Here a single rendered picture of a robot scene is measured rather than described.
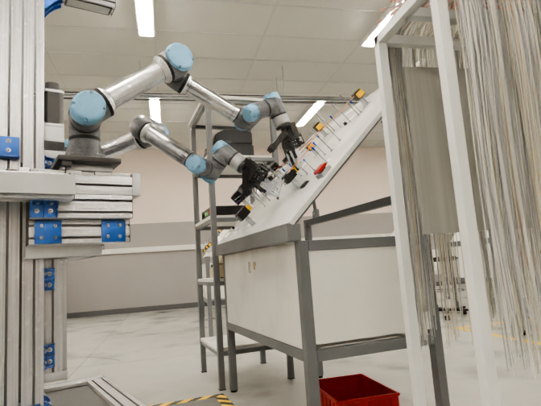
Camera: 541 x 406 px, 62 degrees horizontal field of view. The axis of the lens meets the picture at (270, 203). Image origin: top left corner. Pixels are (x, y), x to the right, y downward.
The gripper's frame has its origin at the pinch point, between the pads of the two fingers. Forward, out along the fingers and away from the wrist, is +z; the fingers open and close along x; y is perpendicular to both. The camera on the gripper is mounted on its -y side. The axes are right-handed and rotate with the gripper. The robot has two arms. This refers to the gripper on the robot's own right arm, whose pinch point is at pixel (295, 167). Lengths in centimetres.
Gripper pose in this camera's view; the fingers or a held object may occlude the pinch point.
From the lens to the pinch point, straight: 203.6
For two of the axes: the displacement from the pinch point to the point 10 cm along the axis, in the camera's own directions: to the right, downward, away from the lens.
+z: 3.8, 9.2, 0.1
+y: 8.7, -3.7, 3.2
